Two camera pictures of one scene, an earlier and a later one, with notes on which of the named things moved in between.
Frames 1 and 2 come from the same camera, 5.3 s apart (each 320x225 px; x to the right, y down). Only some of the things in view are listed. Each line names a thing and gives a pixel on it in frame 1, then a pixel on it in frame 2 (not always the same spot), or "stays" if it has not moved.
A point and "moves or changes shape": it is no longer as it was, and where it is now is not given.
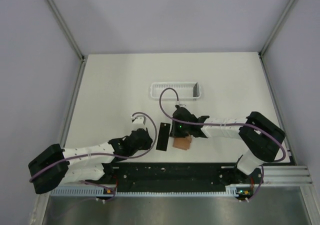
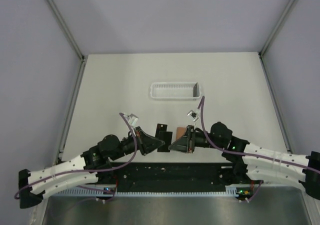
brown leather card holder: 183,142 moves or changes shape
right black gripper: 174,132 -> 185,143
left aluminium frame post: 62,21 stays
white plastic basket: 187,91 stays
